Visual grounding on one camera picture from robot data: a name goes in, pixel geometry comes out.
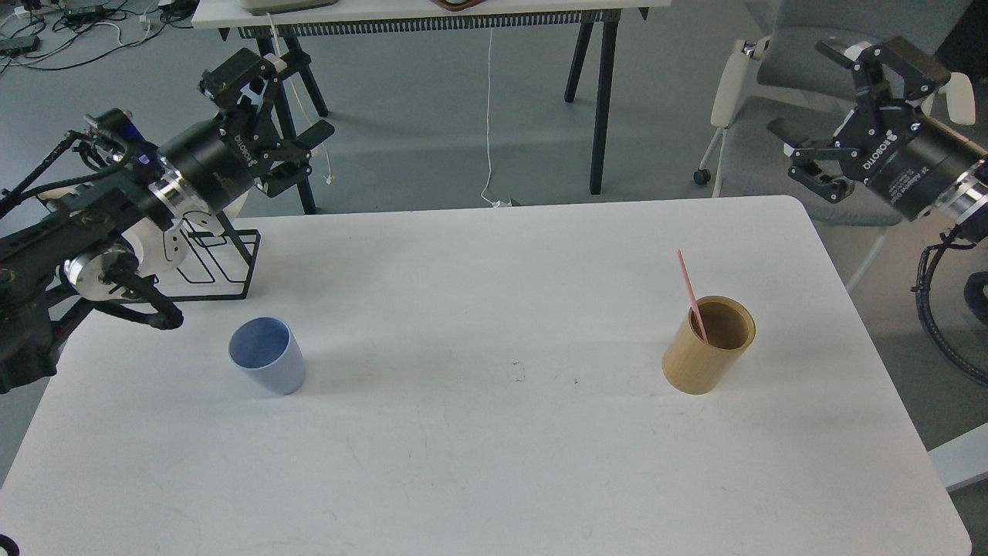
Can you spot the blue plastic cup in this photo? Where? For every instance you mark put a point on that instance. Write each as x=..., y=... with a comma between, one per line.
x=266, y=350

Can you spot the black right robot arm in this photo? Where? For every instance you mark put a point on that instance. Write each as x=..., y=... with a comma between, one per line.
x=950, y=105

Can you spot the pink chopstick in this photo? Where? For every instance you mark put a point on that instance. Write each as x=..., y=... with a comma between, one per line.
x=693, y=302

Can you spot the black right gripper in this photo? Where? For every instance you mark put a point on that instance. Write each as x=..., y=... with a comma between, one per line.
x=912, y=162

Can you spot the white table with black legs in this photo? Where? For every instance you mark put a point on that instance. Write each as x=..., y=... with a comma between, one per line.
x=498, y=99

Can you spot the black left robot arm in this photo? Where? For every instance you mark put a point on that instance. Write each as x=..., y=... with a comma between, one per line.
x=101, y=183

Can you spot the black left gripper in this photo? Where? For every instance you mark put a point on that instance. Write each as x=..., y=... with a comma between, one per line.
x=214, y=156

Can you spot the bamboo cylinder holder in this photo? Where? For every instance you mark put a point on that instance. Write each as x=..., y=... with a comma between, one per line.
x=705, y=347

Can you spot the black wire cup rack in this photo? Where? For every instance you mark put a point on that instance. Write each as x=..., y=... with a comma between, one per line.
x=216, y=268

